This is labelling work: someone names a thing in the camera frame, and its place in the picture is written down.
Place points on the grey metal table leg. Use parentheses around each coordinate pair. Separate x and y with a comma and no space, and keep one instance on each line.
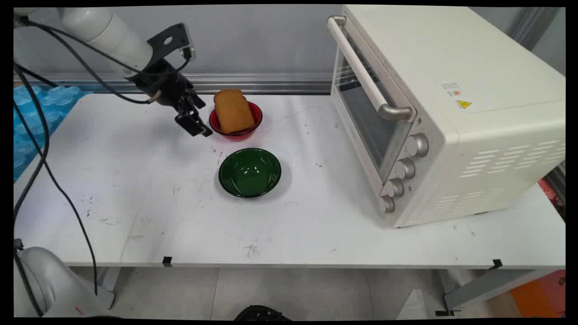
(487,289)

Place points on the cream toaster oven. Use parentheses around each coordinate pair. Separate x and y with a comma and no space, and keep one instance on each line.
(474,67)

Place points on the red bowl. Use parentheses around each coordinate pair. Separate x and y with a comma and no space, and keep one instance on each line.
(257,118)

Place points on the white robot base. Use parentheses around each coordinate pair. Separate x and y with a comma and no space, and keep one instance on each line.
(49,284)

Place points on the black round floor object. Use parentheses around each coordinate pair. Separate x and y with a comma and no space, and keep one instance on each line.
(262,313)

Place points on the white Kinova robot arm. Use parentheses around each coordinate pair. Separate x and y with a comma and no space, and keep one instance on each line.
(99,31)

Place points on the red patterned object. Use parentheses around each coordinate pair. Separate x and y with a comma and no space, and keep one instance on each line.
(552,194)

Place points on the green bowl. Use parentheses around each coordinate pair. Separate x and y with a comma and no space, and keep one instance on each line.
(249,174)

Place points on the blue bubble wrap sheet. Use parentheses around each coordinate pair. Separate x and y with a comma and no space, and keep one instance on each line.
(34,117)

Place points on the aluminium rail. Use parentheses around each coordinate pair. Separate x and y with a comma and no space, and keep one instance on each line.
(253,83)

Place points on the white label sticker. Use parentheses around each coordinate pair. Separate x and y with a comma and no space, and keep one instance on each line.
(451,88)

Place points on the yellow warning sticker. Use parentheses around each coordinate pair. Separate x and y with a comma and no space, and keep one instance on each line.
(463,104)

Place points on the black tape strip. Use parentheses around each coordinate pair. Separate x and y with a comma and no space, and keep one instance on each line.
(497,264)
(167,261)

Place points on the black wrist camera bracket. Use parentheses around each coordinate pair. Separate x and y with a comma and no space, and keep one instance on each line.
(169,40)

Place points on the silver oven knob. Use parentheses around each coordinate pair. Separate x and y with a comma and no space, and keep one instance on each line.
(417,145)
(386,204)
(405,168)
(394,188)

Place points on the brown bread slice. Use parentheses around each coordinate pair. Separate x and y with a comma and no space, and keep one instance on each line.
(232,110)

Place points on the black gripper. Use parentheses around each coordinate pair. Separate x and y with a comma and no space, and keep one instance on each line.
(165,83)

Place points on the orange box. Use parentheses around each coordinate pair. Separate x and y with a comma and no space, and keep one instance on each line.
(542,295)

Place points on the grey wall column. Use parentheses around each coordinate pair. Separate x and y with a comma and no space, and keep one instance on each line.
(530,25)

